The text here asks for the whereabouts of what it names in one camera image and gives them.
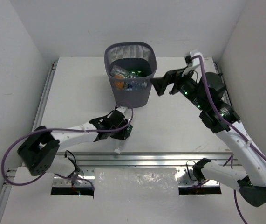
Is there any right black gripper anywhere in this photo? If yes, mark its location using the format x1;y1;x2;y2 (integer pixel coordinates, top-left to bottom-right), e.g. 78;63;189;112
149;63;205;110

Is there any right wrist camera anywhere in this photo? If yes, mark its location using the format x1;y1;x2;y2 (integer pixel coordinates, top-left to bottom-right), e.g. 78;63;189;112
182;50;203;76

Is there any aluminium front rail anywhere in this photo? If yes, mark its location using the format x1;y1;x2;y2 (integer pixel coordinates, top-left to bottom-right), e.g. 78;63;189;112
3;151;263;187

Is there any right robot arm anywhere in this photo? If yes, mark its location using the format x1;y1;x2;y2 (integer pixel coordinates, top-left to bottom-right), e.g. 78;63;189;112
150;69;266;207

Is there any green plastic bottle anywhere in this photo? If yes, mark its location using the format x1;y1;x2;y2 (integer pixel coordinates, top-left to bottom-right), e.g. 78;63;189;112
129;70;144;78

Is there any right aluminium side rail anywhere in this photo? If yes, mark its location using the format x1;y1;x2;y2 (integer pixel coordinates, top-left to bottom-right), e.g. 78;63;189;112
212;60;252;164

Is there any left aluminium side rail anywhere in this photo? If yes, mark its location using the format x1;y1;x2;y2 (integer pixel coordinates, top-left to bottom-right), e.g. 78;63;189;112
32;61;58;132

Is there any clear bottle white cap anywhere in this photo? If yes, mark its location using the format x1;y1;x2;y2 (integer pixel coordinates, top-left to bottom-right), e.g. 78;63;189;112
110;65;136;79

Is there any orange juice bottle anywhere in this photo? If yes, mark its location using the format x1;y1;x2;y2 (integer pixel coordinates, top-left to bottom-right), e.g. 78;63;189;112
114;74;125;90

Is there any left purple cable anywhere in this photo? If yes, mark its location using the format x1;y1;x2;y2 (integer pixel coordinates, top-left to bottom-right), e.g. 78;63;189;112
1;100;134;193

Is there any clear bottle blue label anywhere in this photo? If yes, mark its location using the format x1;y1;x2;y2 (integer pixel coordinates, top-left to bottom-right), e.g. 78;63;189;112
123;81;147;91

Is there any clear bottle dark green label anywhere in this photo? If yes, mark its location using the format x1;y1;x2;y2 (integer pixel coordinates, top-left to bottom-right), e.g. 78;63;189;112
114;119;131;154

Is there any aluminium side rail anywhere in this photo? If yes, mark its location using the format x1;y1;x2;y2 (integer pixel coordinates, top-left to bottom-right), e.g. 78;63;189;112
32;61;58;132
212;60;252;164

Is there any grey mesh waste bin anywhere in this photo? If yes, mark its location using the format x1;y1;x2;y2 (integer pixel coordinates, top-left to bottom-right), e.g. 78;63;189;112
104;42;157;108

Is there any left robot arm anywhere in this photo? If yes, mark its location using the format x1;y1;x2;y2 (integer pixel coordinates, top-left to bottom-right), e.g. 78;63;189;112
17;106;132;177

